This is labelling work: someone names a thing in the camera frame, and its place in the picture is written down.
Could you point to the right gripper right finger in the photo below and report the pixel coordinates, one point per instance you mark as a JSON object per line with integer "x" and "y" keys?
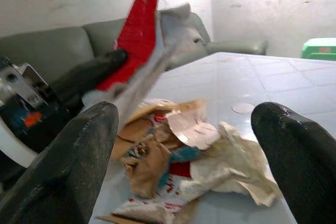
{"x": 304, "y": 166}

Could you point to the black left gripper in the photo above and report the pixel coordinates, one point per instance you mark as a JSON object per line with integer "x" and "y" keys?
{"x": 39, "y": 119}

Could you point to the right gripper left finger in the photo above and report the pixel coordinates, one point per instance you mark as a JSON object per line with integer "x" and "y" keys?
{"x": 60, "y": 171}

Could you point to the red and white paper wrapper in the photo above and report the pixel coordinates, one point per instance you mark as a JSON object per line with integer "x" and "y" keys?
{"x": 139, "y": 37}

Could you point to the long grey-green leather sofa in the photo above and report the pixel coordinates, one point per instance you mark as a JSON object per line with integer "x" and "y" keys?
{"x": 52, "y": 51}

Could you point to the crumpled white tissue paper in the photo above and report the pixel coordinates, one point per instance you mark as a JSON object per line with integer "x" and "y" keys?
{"x": 236, "y": 163}

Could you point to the round white table plug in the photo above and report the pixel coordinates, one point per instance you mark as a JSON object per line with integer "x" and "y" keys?
{"x": 242, "y": 108}

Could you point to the white wrapper with red print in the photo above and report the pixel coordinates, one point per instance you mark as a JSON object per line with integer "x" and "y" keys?
{"x": 157, "y": 208}

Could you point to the pale pink paper scrap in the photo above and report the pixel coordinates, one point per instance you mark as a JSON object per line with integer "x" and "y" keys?
{"x": 191, "y": 132}

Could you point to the green plastic stool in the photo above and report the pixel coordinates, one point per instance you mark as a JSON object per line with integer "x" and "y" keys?
{"x": 320, "y": 49}

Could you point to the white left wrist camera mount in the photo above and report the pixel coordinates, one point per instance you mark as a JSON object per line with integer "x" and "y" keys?
{"x": 15, "y": 153}

